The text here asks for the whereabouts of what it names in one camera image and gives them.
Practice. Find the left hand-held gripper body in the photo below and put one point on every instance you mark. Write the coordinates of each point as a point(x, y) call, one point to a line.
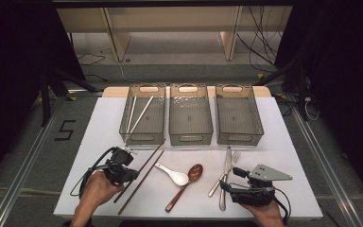
point(119, 160)

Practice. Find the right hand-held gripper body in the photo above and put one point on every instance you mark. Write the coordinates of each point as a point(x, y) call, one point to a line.
point(255, 195)

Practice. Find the metal fork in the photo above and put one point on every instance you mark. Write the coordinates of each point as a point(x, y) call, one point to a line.
point(234, 156)

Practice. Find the metal knife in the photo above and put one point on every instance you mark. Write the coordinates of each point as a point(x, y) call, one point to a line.
point(227, 160)

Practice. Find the brown wooden spoon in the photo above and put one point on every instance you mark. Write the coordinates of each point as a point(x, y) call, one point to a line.
point(196, 171)

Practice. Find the smoky clear plastic bin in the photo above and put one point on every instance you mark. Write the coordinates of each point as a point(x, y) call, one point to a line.
point(145, 126)
point(239, 123)
point(190, 123)

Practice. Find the white ceramic spoon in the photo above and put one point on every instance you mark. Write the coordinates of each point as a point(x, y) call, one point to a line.
point(178, 178)

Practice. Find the white chopstick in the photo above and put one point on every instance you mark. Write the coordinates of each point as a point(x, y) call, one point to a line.
point(141, 114)
point(131, 114)

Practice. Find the person's right hand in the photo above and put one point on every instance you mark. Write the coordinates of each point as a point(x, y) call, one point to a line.
point(267, 216)

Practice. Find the person's left hand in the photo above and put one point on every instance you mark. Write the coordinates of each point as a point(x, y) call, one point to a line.
point(99, 190)

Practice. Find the white table sheet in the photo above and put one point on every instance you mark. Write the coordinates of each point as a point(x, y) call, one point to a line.
point(182, 201)

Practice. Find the black tripod stand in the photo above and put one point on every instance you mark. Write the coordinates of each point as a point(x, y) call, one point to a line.
point(45, 94)

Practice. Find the black metal stand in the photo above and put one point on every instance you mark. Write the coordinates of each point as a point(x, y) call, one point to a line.
point(301, 88)

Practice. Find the black curtain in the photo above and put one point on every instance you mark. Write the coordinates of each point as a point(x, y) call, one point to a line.
point(12, 78)
point(346, 78)

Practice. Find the light wooden desk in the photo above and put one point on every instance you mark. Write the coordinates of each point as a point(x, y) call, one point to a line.
point(170, 19)

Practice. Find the aluminium floor rail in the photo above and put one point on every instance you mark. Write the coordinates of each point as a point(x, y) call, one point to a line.
point(22, 176)
point(327, 170)

